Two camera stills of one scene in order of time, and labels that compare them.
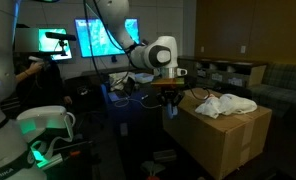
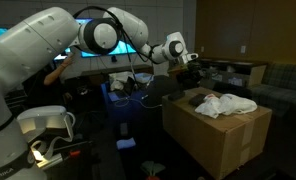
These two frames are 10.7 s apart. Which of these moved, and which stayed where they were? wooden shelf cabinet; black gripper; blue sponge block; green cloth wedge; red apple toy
Moved: black gripper; blue sponge block
Stayed: green cloth wedge; wooden shelf cabinet; red apple toy
